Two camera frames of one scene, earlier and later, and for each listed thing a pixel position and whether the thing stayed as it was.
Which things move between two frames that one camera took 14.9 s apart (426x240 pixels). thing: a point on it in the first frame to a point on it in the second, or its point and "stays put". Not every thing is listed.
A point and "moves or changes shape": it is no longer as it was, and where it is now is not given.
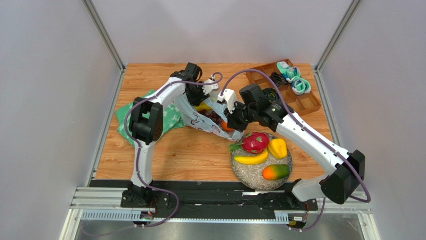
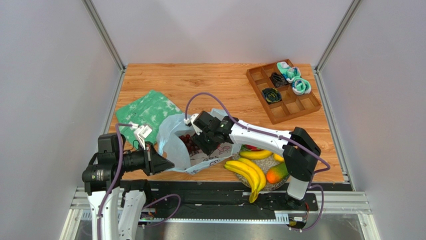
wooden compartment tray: x=299 y=104 stays put
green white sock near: x=300 y=86 stays put
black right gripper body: x=235 y=117 to x=206 y=138
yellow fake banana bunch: x=202 y=106 to x=257 y=178
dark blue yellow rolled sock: x=271 y=94 stays put
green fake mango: x=275 y=172 stays put
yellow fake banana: x=253 y=159 stays put
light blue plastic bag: x=191 y=117 moves or changes shape
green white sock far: x=290 y=73 stays put
